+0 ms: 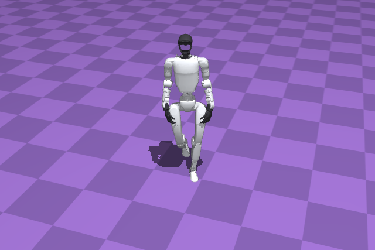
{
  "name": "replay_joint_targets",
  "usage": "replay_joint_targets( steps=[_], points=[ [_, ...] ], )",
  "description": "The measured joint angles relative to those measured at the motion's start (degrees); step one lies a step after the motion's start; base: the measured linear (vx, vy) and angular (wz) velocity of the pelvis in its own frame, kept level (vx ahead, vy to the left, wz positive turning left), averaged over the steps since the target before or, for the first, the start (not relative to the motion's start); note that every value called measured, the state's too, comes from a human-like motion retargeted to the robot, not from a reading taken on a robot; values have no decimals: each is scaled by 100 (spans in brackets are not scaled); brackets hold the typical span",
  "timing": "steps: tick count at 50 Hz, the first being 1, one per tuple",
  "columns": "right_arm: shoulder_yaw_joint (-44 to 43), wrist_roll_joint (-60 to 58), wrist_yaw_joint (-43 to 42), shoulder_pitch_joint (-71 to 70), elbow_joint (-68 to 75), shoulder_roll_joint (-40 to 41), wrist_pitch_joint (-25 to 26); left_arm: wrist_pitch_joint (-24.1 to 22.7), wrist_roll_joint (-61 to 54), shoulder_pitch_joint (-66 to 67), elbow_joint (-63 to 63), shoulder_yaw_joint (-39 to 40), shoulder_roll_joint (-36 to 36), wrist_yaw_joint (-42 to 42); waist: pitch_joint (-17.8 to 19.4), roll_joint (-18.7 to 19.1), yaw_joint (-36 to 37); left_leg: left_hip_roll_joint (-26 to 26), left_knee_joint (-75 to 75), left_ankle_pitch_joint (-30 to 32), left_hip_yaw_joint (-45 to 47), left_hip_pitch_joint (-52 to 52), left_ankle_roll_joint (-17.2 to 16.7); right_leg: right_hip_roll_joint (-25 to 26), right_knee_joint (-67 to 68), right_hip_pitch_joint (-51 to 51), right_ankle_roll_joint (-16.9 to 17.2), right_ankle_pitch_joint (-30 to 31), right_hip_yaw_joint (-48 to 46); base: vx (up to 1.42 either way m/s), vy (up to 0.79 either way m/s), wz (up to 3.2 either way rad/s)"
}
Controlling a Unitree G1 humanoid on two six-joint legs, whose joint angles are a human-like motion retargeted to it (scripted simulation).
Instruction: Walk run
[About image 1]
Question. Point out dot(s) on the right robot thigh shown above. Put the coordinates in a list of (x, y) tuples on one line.
[(177, 127)]

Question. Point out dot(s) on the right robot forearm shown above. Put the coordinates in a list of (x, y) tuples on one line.
[(165, 96)]

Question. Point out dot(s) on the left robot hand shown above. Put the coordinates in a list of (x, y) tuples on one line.
[(207, 115)]

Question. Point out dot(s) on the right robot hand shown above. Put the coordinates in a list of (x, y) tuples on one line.
[(167, 114)]

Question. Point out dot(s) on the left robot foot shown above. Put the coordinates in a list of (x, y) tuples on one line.
[(193, 175)]

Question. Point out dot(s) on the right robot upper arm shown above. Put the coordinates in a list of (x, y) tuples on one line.
[(168, 72)]

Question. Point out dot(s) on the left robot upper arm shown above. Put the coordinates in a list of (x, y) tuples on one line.
[(204, 64)]

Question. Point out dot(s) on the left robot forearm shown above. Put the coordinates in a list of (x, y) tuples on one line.
[(209, 96)]

